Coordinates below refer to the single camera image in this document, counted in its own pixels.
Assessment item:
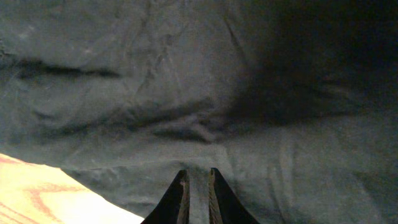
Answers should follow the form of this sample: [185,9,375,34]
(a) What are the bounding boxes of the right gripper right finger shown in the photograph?
[208,167,259,224]

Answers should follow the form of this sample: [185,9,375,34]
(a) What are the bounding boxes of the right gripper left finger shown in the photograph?
[141,170,190,224]

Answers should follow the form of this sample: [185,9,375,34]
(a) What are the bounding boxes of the black shorts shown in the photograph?
[1,0,397,223]

